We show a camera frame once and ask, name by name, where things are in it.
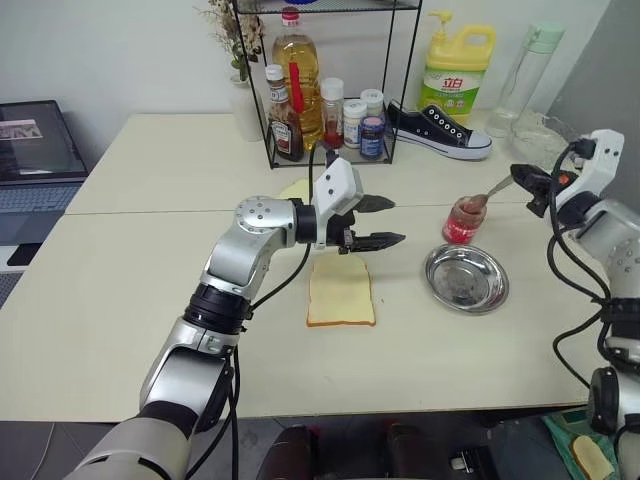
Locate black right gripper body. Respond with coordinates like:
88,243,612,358
525,171,558,218

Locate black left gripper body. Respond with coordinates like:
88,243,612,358
325,209,362,255

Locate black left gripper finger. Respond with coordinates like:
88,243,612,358
357,194,397,214
349,231,408,253

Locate metal spoon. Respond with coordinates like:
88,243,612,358
467,174,517,206

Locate toast bread slice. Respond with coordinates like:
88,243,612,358
571,434,616,480
305,255,377,330

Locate red jam jar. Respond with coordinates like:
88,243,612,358
441,195,489,247

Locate clear glass bowl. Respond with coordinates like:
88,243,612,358
509,110,584,172

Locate dark blue label jar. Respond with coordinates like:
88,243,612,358
358,114,388,161

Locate white seasoning jar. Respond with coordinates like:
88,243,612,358
342,98,370,150

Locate black canvas sneaker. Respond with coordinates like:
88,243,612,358
386,99,494,162

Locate clear bottle green lid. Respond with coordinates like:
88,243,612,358
484,20,567,141

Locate round metal dish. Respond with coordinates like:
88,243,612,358
424,243,512,316

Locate spice jar red contents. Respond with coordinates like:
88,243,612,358
320,77,347,150

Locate small jar white lid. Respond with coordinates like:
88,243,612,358
360,88,387,119

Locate ketchup bottle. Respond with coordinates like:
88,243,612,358
264,64,306,163

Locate yellow dish soap bottle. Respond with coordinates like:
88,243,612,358
418,10,498,127

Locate white vase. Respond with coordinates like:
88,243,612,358
229,74,267,144

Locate large cooking oil bottle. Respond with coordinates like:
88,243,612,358
271,5,325,152

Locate dried flower bunch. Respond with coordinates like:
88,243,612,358
206,0,267,84

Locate dark rounded shape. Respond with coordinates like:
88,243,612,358
268,423,322,480

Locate small white black device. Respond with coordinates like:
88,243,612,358
449,451,477,474

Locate green cloth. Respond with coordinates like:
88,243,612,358
541,405,640,480

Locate grey laptop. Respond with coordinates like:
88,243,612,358
0,99,92,250

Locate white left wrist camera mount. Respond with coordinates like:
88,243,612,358
311,158,366,250

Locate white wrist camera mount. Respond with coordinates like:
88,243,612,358
311,158,366,250
553,128,626,209

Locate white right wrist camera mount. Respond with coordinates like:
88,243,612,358
553,128,626,209

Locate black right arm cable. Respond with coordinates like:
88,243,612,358
546,142,640,384

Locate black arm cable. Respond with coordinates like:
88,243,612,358
546,142,640,384
185,142,339,480

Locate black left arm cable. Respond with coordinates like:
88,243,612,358
185,142,339,480

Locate black wire rack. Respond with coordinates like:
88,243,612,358
233,0,424,171

